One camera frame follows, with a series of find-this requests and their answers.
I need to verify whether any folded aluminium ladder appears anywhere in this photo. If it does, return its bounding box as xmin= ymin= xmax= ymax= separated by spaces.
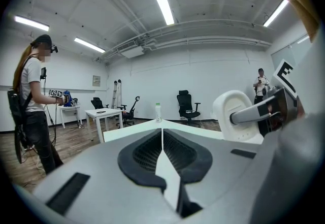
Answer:
xmin=112 ymin=79 xmax=123 ymax=109

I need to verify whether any white ceiling pipe run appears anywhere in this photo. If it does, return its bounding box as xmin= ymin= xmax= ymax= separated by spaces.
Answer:
xmin=137 ymin=18 xmax=274 ymax=47

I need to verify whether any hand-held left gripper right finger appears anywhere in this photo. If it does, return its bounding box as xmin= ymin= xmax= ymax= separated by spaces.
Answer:
xmin=162 ymin=128 xmax=264 ymax=224

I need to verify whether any black low office chair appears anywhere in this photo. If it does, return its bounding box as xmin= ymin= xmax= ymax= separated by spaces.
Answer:
xmin=90 ymin=97 xmax=109 ymax=110

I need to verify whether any person's mustard shirt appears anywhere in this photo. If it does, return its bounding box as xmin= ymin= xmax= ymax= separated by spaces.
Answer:
xmin=261 ymin=0 xmax=321 ymax=42

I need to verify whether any small white table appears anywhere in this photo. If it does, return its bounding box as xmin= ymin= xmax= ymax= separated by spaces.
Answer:
xmin=59 ymin=105 xmax=82 ymax=129

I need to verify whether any black high-back office chair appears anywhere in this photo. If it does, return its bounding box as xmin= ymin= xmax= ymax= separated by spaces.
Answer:
xmin=177 ymin=90 xmax=202 ymax=127

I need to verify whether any ceiling light panel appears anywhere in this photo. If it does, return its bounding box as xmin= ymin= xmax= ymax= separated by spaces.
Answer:
xmin=14 ymin=15 xmax=50 ymax=31
xmin=263 ymin=0 xmax=290 ymax=27
xmin=147 ymin=0 xmax=175 ymax=25
xmin=74 ymin=37 xmax=106 ymax=54

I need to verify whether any white ceiling air conditioner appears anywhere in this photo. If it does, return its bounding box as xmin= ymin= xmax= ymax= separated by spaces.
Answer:
xmin=115 ymin=39 xmax=146 ymax=59

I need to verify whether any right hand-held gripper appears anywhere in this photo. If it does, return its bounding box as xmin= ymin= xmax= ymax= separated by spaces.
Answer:
xmin=230 ymin=59 xmax=305 ymax=133

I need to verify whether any black office chair tilted headrest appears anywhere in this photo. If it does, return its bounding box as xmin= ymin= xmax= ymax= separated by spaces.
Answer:
xmin=116 ymin=95 xmax=141 ymax=127

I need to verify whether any clear bottle with green cap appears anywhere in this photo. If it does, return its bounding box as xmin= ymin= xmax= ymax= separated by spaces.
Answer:
xmin=154 ymin=102 xmax=163 ymax=123

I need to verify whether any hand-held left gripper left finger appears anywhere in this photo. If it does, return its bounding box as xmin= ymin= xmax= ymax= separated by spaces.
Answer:
xmin=33 ymin=128 xmax=181 ymax=224

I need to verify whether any long white table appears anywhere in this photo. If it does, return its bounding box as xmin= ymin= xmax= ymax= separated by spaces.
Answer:
xmin=85 ymin=108 xmax=124 ymax=142

